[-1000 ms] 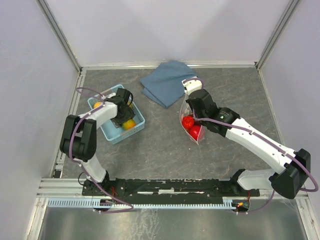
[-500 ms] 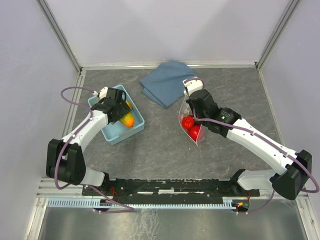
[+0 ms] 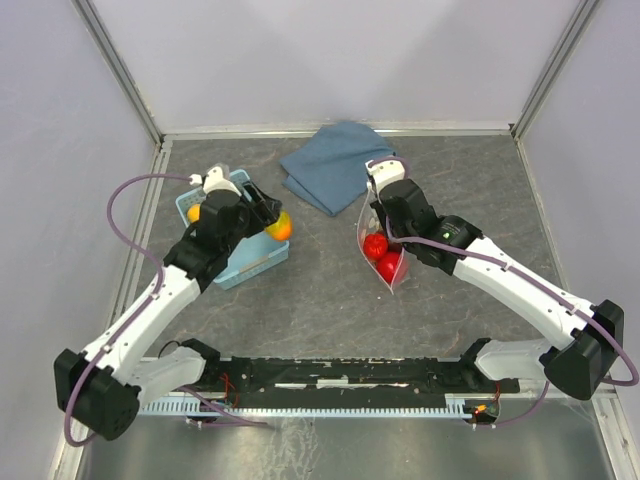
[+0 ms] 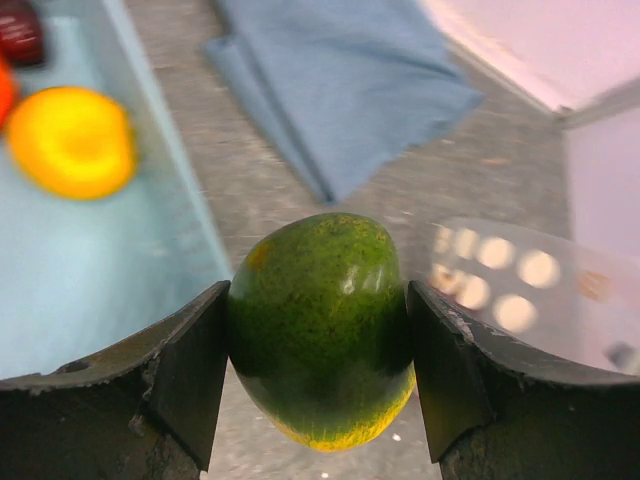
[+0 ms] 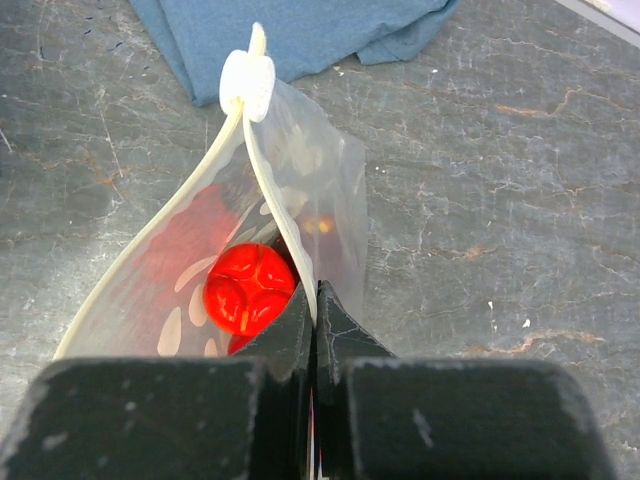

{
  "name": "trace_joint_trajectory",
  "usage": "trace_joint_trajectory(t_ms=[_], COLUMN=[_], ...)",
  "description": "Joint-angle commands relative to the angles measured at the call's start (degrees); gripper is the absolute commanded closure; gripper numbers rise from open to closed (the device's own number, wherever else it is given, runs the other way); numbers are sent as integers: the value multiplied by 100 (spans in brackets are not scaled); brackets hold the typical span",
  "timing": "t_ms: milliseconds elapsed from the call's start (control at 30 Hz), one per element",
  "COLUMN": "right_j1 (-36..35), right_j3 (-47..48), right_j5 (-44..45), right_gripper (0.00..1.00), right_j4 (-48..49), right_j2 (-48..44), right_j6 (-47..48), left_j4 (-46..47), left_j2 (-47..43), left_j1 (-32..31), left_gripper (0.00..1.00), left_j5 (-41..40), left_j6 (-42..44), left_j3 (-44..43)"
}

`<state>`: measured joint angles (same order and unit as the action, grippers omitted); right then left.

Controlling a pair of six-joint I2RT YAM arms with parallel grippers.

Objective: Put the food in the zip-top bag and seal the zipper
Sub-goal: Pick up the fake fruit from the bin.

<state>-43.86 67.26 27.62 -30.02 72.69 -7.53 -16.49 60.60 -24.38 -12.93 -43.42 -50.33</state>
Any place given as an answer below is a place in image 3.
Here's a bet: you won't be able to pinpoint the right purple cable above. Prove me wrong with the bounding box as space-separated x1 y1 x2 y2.
367 155 640 429

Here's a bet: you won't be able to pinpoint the light blue plastic basket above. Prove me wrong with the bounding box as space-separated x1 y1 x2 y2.
175 169 290 290

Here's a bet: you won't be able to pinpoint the green orange mango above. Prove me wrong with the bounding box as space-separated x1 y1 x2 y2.
265 210 293 242

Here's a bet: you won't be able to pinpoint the blue folded cloth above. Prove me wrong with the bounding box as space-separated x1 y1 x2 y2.
280 122 394 217

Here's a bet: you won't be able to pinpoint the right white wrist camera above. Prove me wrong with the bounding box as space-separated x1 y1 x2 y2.
365 156 408 193

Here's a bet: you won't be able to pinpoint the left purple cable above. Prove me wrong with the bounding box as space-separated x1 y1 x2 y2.
64 172 274 447

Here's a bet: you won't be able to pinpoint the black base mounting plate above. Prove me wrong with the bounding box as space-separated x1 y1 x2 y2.
190 357 520 410

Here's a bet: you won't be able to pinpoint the aluminium frame profiles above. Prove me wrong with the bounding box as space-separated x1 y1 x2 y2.
50 1 639 479

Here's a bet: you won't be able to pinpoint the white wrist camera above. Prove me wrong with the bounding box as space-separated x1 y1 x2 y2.
365 156 408 193
201 164 240 195

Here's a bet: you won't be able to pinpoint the red bell pepper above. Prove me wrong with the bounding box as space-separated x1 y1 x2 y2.
362 233 389 262

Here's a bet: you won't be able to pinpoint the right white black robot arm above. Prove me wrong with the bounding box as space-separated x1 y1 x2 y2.
367 179 624 400

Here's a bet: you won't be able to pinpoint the light blue cable duct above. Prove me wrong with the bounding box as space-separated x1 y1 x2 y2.
139 392 481 416

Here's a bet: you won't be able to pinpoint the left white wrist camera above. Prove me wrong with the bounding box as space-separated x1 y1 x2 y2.
201 164 240 195

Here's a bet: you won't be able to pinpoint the bright red apple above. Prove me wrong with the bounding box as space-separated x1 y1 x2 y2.
376 251 401 284

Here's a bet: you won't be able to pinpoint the purple cable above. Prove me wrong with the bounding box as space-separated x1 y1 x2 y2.
64 172 274 447
367 155 640 429

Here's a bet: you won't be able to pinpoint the small yellow orange fruit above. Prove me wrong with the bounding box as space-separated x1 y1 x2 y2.
186 204 201 224

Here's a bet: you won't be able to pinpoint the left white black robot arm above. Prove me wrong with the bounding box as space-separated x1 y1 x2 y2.
54 181 283 447

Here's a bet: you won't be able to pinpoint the clear zip top bag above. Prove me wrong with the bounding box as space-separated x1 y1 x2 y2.
356 193 409 293

